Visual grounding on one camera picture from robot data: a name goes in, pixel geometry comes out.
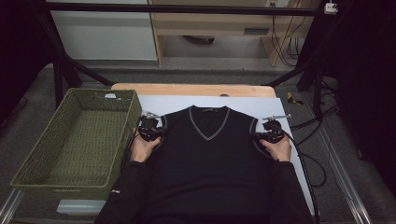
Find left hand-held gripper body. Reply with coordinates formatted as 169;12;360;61
136;111;166;143

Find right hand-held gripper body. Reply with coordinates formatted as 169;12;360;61
259;113;293;145

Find black knit vest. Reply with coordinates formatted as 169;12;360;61
154;105;279;218

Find green woven basket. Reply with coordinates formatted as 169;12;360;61
10;88;143;201

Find person's right hand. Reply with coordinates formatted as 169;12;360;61
260;134;292;163

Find person's left hand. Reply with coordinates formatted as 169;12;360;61
130;130;163;163

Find yellow and black object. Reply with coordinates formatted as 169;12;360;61
286;91;304;105

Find white cabinet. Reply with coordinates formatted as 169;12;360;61
50;0;158;62

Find grey desk label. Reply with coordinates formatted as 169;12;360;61
243;27;270;35

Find black curtain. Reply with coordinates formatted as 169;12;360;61
0;0;64;125
335;0;396;200

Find light wooden desk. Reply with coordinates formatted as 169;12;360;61
148;0;321;68

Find black floor cables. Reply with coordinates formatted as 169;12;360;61
289;78;342;189

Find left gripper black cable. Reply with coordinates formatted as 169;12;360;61
122;136;139;171

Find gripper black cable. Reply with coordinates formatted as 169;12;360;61
278;124;321;224
122;136;139;171

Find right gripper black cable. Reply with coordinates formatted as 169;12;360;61
278;124;321;224

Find cables under desk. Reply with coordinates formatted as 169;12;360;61
270;14;305;68

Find aluminium rail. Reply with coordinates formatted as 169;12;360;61
306;92;375;224
0;189;25;224

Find black metal frame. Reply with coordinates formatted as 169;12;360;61
34;1;342;120

